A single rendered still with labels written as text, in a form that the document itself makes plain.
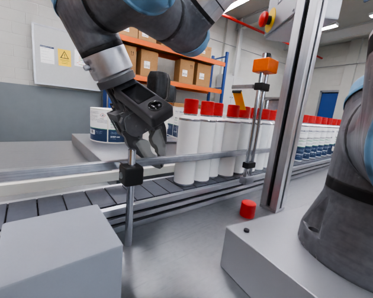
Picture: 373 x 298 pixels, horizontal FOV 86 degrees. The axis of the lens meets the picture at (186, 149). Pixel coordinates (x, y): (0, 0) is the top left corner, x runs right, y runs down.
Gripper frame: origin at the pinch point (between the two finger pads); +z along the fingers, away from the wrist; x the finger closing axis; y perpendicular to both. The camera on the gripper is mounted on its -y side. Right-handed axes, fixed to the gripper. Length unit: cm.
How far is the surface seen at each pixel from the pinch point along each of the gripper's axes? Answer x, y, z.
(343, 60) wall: -815, 218, 215
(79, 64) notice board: -93, 431, -35
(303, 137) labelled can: -63, -1, 30
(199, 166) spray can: -8.2, -1.9, 6.0
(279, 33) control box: -44.8, -4.3, -14.6
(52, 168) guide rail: 16.5, -4.1, -12.4
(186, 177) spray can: -3.5, -2.6, 5.6
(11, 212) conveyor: 25.0, 0.7, -8.1
